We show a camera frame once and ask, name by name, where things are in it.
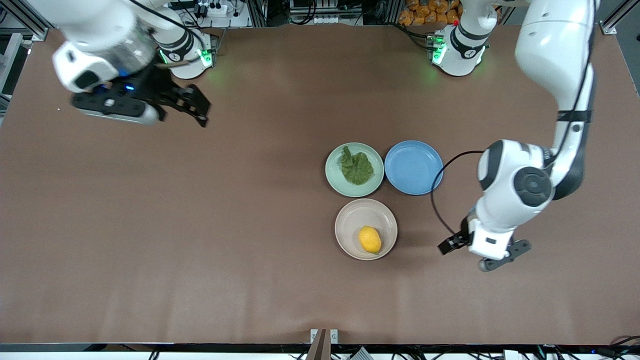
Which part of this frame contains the yellow lemon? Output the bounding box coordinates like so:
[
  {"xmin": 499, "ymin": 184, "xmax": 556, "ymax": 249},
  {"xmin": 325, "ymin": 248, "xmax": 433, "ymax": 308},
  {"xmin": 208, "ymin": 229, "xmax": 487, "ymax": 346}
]
[{"xmin": 358, "ymin": 225, "xmax": 382, "ymax": 255}]

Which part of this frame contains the green lettuce leaf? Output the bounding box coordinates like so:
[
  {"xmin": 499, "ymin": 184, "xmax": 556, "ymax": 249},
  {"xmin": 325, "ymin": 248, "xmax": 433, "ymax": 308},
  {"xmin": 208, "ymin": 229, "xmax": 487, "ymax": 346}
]
[{"xmin": 339, "ymin": 146, "xmax": 375, "ymax": 186}]

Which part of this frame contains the blue round plate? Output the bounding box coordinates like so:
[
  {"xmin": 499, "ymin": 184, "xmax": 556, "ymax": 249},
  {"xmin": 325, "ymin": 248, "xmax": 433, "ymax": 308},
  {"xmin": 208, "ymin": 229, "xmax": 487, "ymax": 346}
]
[{"xmin": 384, "ymin": 140, "xmax": 445, "ymax": 196}]

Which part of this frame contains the white power strip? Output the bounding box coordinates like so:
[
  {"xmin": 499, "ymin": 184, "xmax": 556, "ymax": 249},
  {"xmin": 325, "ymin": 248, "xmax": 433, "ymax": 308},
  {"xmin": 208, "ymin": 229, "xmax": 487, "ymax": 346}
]
[{"xmin": 192, "ymin": 0, "xmax": 242, "ymax": 17}]

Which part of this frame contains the beige round plate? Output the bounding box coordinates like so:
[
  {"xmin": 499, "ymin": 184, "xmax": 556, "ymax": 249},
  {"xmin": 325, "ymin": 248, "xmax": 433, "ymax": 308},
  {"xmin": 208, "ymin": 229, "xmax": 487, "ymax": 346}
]
[{"xmin": 334, "ymin": 198, "xmax": 399, "ymax": 261}]

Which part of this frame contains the pale green round plate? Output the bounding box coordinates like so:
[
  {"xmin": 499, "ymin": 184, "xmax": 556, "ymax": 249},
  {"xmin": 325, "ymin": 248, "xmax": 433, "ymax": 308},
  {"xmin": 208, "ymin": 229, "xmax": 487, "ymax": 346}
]
[{"xmin": 325, "ymin": 142, "xmax": 385, "ymax": 198}]

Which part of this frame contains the metal equipment rack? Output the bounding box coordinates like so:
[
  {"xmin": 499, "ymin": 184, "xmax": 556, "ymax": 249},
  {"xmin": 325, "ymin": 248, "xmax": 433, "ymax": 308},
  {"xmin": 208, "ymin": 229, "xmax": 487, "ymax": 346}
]
[{"xmin": 247, "ymin": 0, "xmax": 401, "ymax": 27}]

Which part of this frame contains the brown wedge board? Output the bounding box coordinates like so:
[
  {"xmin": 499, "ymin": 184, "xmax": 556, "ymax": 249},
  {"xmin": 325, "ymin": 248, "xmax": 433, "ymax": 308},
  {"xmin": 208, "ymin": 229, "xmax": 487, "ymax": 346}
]
[{"xmin": 306, "ymin": 329, "xmax": 328, "ymax": 360}]

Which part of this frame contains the orange snack bags pile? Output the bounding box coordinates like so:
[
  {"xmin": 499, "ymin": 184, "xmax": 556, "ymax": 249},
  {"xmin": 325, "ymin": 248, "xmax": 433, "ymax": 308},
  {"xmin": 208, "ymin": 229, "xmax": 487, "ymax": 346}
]
[{"xmin": 398, "ymin": 0, "xmax": 463, "ymax": 27}]

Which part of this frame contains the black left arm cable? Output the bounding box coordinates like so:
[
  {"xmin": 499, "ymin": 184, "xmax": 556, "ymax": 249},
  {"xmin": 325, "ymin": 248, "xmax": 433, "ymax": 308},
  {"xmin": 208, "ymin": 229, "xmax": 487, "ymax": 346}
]
[{"xmin": 430, "ymin": 0, "xmax": 597, "ymax": 236}]

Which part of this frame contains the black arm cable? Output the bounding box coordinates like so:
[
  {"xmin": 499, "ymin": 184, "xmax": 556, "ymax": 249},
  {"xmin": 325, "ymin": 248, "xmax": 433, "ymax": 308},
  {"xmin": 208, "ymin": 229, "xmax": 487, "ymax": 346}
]
[
  {"xmin": 129, "ymin": 0, "xmax": 206, "ymax": 56},
  {"xmin": 430, "ymin": 0, "xmax": 597, "ymax": 236}
]

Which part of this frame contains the grey aluminium frame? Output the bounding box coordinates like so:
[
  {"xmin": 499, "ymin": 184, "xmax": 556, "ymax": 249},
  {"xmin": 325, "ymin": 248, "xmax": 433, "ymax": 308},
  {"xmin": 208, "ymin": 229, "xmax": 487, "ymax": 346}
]
[{"xmin": 0, "ymin": 0, "xmax": 51, "ymax": 42}]

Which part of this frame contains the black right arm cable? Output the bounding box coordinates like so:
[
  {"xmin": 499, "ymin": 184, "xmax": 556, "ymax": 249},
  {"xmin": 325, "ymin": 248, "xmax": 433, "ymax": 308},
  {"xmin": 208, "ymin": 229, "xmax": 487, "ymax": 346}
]
[{"xmin": 129, "ymin": 0, "xmax": 206, "ymax": 56}]

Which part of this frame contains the silver table edge bracket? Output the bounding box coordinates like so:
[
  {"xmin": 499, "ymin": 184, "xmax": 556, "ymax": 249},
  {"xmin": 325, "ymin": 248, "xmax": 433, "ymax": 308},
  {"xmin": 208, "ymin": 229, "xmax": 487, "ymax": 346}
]
[{"xmin": 310, "ymin": 328, "xmax": 339, "ymax": 345}]

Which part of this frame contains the black base cable bundle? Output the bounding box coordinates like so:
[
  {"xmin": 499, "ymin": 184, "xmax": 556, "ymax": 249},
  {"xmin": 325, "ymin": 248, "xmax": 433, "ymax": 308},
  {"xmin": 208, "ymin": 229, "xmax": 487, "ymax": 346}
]
[{"xmin": 395, "ymin": 22, "xmax": 435, "ymax": 51}]

